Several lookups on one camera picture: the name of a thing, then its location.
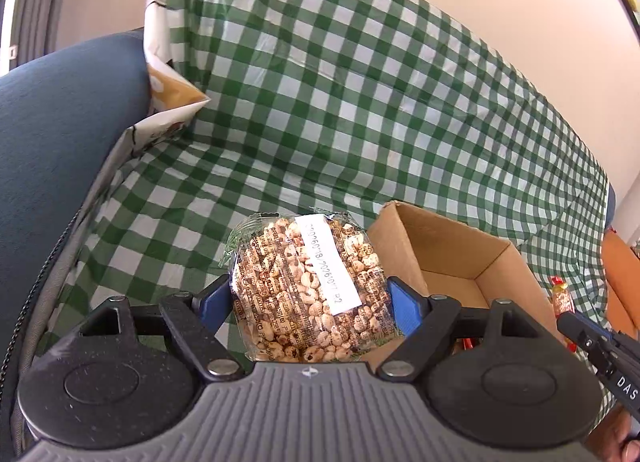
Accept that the orange cushion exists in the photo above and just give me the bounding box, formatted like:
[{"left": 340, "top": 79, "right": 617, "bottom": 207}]
[{"left": 602, "top": 230, "right": 639, "bottom": 338}]

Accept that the puffed grain snack bag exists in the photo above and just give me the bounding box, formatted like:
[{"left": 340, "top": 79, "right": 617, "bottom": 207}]
[{"left": 224, "top": 213, "right": 400, "bottom": 364}]

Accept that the red gold candy bar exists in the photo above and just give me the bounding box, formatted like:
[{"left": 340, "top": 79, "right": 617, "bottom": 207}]
[{"left": 550, "top": 275, "right": 575, "bottom": 318}]

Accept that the brown cardboard box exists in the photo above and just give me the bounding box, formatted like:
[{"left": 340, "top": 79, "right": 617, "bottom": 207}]
[{"left": 359, "top": 199, "right": 566, "bottom": 374}]

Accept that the person right hand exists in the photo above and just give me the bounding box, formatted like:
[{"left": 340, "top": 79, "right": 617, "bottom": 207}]
[{"left": 586, "top": 404, "right": 640, "bottom": 462}]

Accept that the white patterned cushion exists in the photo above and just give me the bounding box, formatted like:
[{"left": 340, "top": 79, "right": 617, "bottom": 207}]
[{"left": 74, "top": 0, "right": 212, "bottom": 223}]

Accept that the green white checkered cloth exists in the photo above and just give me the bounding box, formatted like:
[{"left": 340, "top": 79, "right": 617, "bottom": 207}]
[{"left": 36, "top": 0, "right": 610, "bottom": 352}]

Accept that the red blue snack packet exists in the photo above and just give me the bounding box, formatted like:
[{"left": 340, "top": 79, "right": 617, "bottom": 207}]
[{"left": 459, "top": 338, "right": 474, "bottom": 350}]

